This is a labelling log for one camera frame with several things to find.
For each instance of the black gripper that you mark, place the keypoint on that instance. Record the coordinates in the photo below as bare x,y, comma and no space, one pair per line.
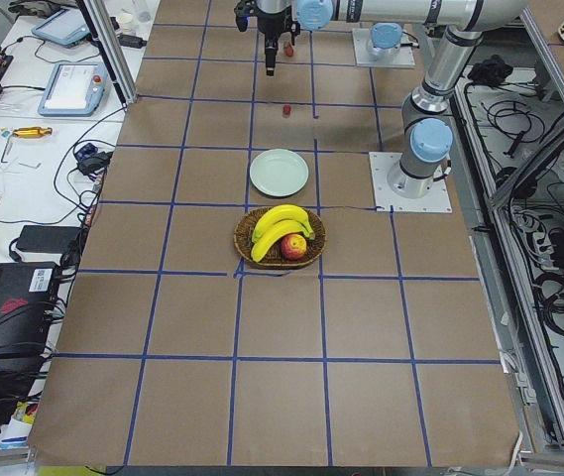
271,26

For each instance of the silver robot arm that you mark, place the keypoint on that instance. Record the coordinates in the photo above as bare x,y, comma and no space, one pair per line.
428,140
384,36

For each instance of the pale green plate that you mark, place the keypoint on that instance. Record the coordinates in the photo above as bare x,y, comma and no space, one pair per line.
278,172

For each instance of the yellow banana bunch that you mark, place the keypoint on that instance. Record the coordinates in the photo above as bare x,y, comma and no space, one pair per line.
276,223

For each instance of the brown wicker basket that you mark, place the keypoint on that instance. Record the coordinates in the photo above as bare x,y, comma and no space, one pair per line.
274,259

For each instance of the blue teach pendant near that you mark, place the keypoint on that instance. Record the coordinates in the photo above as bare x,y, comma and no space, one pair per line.
74,89

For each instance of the blue teach pendant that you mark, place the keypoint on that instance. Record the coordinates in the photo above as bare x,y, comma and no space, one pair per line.
65,28
74,89

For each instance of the red apple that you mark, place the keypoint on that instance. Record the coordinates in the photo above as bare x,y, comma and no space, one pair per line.
293,246

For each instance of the blue teach pendant far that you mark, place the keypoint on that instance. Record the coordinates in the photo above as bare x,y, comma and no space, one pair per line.
65,28

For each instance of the gold metal cylinder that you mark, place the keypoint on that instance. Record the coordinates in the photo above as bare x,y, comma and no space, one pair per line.
35,132

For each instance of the black power adapter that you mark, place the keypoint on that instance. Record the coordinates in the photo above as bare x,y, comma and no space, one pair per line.
46,239

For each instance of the black computer case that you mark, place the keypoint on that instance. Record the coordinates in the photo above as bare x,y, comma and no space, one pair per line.
28,294

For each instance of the aluminium frame post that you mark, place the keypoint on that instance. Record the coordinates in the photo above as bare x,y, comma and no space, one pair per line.
100,26

